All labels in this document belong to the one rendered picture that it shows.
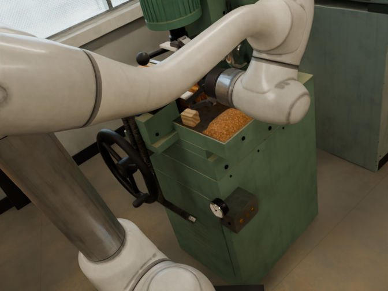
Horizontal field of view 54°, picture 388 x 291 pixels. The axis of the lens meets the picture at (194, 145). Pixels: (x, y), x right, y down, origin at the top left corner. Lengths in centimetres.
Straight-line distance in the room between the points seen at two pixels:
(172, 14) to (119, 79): 67
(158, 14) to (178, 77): 59
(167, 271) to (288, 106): 41
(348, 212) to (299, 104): 132
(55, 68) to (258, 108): 48
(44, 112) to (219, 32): 33
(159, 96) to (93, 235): 35
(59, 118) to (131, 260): 48
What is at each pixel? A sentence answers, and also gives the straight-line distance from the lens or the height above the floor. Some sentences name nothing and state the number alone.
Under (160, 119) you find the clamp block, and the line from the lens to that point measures 118.
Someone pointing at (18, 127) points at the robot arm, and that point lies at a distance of 43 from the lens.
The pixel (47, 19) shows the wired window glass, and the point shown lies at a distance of 257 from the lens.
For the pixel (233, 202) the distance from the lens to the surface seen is 128.
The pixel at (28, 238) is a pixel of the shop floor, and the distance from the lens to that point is 251.
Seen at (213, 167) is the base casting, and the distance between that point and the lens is 119.
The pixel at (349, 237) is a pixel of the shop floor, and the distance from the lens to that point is 196.
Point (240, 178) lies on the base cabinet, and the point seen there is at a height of 65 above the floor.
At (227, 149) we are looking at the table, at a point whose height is 88.
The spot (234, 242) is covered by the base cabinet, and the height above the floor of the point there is 39.
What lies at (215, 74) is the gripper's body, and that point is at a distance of 91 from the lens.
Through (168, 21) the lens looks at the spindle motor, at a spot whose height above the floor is 119.
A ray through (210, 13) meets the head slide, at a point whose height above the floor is 115.
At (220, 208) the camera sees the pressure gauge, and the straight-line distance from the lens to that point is 119.
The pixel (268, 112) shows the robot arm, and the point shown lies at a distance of 79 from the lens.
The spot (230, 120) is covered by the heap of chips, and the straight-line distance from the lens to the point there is 109.
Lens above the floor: 155
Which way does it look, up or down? 37 degrees down
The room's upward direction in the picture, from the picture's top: 16 degrees counter-clockwise
